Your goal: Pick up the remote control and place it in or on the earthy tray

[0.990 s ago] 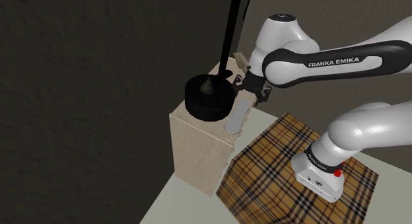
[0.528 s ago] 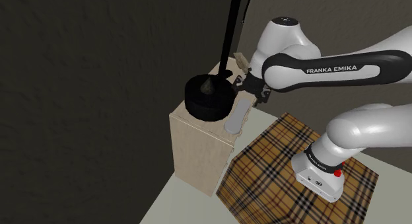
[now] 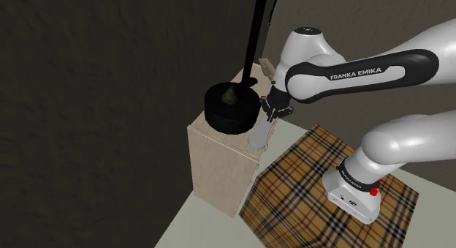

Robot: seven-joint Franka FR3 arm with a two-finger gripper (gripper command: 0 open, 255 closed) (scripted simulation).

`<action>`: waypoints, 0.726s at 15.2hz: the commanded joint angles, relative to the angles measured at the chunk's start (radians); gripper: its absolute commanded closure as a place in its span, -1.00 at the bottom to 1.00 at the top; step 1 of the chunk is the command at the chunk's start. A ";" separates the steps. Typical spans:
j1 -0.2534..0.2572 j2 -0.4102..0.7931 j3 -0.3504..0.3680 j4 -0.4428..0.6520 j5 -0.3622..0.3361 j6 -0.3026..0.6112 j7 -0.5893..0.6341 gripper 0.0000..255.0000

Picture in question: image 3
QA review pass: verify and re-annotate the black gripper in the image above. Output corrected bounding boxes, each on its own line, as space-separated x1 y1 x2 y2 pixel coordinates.
259 85 295 124

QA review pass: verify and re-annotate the grey oblong flat object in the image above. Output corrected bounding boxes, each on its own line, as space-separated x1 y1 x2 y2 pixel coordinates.
248 116 274 150

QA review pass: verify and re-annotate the black lamp with round base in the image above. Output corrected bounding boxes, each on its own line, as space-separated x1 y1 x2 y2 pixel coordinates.
203 0 281 136

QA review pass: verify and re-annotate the plaid robot stand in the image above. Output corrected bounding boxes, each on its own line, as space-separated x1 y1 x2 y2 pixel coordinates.
238 124 421 248

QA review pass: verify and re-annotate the beige wooden chest of drawers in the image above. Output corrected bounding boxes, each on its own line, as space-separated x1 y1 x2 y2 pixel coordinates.
186 62 283 219

